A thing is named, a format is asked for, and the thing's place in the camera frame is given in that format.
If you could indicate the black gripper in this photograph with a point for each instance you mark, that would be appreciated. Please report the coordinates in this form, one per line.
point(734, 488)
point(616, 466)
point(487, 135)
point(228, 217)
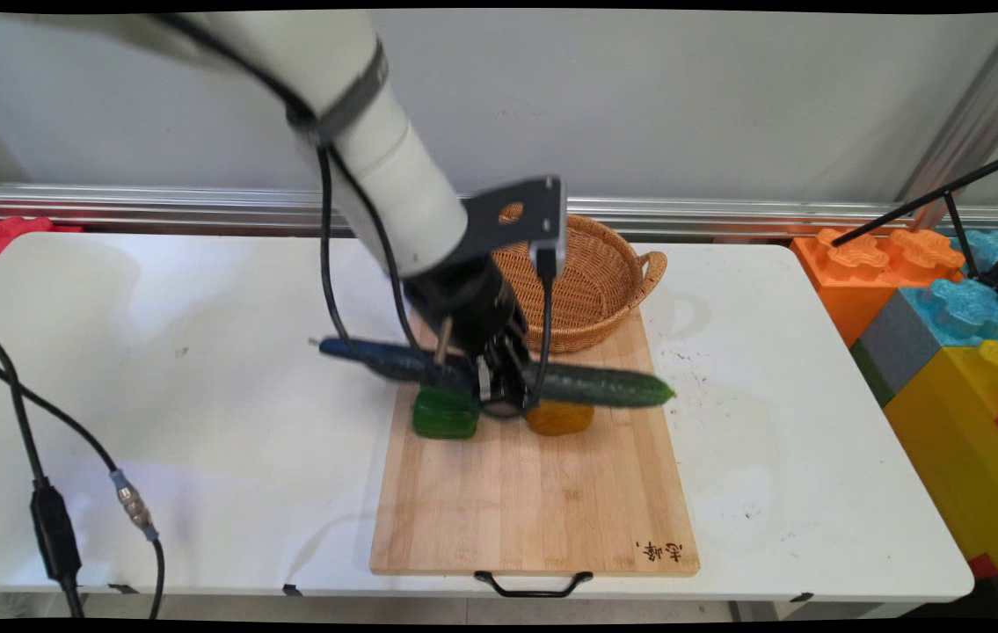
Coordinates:
point(468, 303)

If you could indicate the dark green cucumber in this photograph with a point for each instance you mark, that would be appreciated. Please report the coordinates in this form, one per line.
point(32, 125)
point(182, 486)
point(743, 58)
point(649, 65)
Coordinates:
point(604, 385)

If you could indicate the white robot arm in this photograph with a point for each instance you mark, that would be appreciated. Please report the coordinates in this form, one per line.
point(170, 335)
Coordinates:
point(393, 167)

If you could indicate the green bell pepper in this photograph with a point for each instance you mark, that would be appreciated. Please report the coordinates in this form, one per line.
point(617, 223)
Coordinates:
point(446, 420)

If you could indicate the orange-brown toy potato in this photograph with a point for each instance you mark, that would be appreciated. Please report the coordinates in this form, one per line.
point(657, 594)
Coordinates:
point(562, 420)

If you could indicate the wooden cutting board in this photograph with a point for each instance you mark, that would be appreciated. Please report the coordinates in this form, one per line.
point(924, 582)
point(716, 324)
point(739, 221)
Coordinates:
point(534, 501)

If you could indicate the woven wicker basket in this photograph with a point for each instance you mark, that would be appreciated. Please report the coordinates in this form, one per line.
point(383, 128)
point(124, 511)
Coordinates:
point(595, 281)

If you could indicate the orange toy brick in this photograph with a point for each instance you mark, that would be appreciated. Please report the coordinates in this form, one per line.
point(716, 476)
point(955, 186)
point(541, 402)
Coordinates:
point(850, 281)

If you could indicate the grey toy brick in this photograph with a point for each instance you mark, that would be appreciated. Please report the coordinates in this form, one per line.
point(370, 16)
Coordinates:
point(899, 347)

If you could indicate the black tripod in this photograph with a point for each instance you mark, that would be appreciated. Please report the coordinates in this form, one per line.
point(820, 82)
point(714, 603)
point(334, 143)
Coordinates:
point(929, 200)

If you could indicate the blue toy brick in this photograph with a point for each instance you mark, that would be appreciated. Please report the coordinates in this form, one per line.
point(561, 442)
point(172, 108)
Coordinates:
point(960, 308)

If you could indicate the yellow toy brick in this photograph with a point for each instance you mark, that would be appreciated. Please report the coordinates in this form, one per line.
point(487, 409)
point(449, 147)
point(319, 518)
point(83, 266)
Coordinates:
point(965, 457)

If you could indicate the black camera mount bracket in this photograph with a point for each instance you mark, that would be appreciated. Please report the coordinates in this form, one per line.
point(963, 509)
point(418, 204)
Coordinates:
point(507, 220)

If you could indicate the aluminium rail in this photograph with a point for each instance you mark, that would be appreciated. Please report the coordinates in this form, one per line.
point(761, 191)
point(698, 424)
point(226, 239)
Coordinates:
point(727, 214)

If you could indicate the aluminium frame post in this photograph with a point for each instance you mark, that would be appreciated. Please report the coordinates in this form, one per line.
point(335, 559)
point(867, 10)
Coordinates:
point(978, 114)

